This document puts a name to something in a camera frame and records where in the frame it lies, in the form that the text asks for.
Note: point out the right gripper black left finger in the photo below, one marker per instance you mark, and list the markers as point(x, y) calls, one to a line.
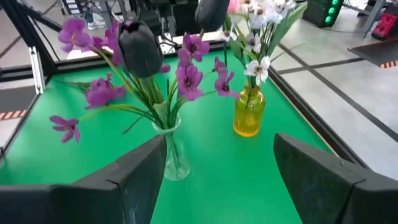
point(133, 193)

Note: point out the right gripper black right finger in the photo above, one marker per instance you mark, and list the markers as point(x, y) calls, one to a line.
point(317, 193)

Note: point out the clear glass vase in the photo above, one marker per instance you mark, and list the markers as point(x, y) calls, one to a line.
point(177, 168)

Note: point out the purple flower spray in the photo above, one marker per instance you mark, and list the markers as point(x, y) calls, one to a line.
point(188, 82)
point(101, 93)

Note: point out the white flower spray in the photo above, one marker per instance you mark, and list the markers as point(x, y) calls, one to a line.
point(257, 69)
point(261, 14)

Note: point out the black tulip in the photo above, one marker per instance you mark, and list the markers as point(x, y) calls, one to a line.
point(140, 49)
point(211, 14)

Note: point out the pink tulip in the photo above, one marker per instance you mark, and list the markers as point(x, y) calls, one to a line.
point(234, 6)

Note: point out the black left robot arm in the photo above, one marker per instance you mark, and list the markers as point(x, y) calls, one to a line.
point(183, 15)

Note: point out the yellow glass vase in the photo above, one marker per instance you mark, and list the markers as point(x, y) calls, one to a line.
point(248, 118)

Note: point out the green table mat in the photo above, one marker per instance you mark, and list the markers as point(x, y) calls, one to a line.
point(217, 186)

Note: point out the black mat hazard edge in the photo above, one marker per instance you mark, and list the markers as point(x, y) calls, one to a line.
point(376, 53)
point(15, 99)

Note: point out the person's shoe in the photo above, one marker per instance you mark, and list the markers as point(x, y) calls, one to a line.
point(98, 23)

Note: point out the black box green lights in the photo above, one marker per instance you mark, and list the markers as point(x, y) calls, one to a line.
point(317, 14)

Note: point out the red equipment case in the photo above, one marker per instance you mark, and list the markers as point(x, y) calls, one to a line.
point(387, 25)

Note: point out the black camera rig bar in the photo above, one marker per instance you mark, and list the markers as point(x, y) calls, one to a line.
point(31, 34)

